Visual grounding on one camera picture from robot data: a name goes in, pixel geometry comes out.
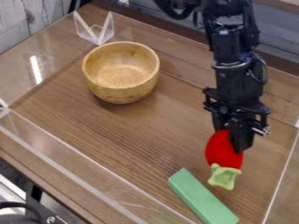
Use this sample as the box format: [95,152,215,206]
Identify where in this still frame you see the red plush strawberry toy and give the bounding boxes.
[204,129,243,191]

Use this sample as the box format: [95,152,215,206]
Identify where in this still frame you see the clear acrylic corner bracket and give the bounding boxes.
[72,11,115,46]

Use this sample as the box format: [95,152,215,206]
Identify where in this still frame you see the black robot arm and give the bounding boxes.
[154,0,270,153]

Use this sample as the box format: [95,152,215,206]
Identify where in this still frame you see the clear acrylic front wall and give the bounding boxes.
[0,108,196,224]

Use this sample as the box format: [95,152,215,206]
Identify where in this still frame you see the green rectangular block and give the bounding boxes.
[167,168,239,224]

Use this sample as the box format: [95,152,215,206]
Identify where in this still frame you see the black device with cable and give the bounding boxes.
[0,197,69,224]

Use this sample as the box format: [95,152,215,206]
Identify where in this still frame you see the light wooden bowl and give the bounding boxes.
[81,41,160,104]

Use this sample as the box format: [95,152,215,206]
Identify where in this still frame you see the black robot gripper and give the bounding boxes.
[203,59,270,154]

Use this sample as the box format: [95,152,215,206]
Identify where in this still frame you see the black table leg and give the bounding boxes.
[31,185,43,202]

